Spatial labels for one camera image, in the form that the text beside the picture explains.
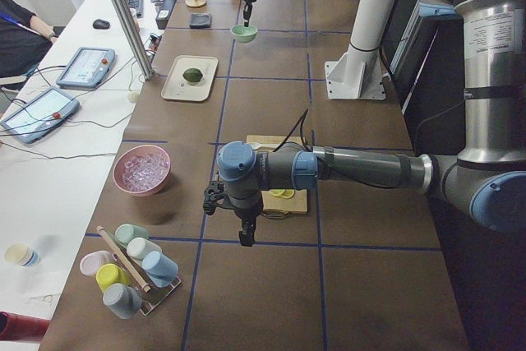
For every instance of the green bowl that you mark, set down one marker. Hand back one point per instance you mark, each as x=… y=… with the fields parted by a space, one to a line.
x=244 y=33

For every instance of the pink bowl with ice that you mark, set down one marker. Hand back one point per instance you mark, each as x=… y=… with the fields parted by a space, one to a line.
x=143 y=170

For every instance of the lemon slice upper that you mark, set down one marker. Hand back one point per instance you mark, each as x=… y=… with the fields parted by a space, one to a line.
x=277 y=192

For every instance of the lemon slice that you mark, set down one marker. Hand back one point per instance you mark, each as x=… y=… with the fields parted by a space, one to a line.
x=288 y=194
x=277 y=192

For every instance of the lemon slice lower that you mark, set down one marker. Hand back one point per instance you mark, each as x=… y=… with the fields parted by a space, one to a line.
x=288 y=194

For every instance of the wooden cutting board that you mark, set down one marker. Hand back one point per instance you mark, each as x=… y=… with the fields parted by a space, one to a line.
x=278 y=207

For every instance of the green avocado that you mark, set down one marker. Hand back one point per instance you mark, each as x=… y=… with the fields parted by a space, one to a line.
x=192 y=75

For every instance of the black power box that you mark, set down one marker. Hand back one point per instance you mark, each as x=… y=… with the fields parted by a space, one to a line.
x=164 y=10

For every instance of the blue cup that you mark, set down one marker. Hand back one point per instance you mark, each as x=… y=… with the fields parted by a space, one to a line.
x=161 y=269

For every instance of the beige rabbit tray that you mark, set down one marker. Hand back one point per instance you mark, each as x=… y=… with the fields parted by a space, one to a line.
x=176 y=88

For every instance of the white cup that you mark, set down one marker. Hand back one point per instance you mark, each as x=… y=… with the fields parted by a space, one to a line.
x=139 y=247

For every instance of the clear acrylic cup rack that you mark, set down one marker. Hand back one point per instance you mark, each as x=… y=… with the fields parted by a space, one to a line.
x=154 y=298

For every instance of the green cup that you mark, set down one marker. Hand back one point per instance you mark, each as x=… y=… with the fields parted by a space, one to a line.
x=127 y=232

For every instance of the wooden rack rod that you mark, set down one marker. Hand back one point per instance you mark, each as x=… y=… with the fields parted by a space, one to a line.
x=136 y=273

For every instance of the grey cup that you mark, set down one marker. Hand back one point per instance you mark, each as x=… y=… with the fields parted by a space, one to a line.
x=123 y=300

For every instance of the yellow cup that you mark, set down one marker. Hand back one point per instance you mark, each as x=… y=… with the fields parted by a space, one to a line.
x=110 y=274

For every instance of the black computer mouse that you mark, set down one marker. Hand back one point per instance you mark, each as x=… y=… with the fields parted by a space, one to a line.
x=100 y=24

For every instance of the pink cup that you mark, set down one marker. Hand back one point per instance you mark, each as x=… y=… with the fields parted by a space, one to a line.
x=90 y=263

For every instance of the far teach pendant tablet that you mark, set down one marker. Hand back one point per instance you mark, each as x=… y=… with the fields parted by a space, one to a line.
x=87 y=68

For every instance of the teach pendant tablet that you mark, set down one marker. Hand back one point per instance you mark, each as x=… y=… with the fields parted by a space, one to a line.
x=87 y=68
x=40 y=115

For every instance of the near teach pendant tablet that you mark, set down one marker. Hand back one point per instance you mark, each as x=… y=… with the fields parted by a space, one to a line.
x=40 y=115

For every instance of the person in black shirt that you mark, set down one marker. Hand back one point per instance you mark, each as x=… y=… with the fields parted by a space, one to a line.
x=25 y=39

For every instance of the paper cup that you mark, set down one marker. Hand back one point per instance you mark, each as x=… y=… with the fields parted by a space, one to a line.
x=21 y=254

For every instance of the red object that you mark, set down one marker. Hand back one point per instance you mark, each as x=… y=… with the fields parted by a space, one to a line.
x=21 y=328

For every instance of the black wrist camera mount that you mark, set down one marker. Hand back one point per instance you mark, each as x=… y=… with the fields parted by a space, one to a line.
x=215 y=197

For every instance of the aluminium frame post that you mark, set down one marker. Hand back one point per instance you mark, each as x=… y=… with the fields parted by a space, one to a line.
x=133 y=37

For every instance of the white pillar mount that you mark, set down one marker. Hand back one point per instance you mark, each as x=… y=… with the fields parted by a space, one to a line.
x=357 y=74

